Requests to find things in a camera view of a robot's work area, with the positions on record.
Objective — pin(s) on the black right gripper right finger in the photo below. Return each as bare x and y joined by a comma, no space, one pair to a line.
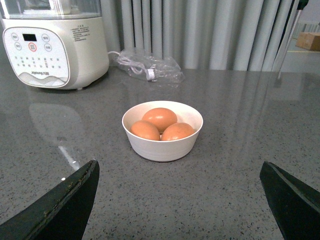
294,204

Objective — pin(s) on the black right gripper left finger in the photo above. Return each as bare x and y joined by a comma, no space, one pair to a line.
60,214

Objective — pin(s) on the brown egg left in bowl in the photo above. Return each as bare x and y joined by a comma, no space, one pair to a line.
145,130

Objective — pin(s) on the brown egg in bowl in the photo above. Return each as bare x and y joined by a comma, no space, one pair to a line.
145,130
161,117
177,131

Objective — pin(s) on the brown egg back in bowl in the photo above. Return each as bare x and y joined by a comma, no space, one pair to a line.
161,117

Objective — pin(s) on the brown egg right in bowl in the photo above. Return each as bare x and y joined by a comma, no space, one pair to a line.
177,131

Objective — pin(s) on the cardboard box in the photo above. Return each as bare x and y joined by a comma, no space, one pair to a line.
308,41

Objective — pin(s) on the white round bowl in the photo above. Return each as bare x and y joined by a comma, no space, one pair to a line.
163,151

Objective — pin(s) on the clear plastic bag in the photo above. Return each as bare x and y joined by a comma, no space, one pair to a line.
141,64

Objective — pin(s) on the white soy milk maker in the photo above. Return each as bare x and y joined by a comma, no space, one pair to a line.
55,44

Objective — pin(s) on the grey pleated curtain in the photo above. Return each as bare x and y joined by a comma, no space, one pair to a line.
239,35

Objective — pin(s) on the metal stand pole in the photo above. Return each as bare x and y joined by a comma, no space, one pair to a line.
291,37

